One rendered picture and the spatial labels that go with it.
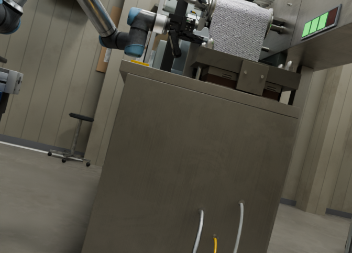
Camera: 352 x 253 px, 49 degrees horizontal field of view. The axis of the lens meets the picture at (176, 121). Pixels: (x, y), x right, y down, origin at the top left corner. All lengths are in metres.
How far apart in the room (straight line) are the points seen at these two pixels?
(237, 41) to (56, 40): 3.61
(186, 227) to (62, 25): 3.98
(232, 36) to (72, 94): 3.53
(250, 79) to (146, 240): 0.68
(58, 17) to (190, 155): 3.93
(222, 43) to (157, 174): 0.63
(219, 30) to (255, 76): 0.31
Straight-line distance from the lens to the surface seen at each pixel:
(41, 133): 5.04
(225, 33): 1.68
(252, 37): 1.70
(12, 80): 1.65
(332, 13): 1.37
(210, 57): 1.44
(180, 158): 1.36
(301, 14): 1.65
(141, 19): 1.61
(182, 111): 1.35
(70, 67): 5.01
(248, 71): 1.45
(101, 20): 1.61
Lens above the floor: 0.74
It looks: level
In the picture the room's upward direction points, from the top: 15 degrees clockwise
